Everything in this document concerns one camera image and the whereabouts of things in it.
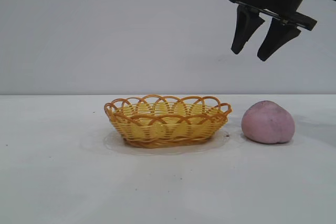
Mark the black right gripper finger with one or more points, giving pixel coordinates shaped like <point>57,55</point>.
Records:
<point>278,37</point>
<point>245,27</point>

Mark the yellow woven wicker basket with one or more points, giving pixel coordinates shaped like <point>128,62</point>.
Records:
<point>168,132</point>

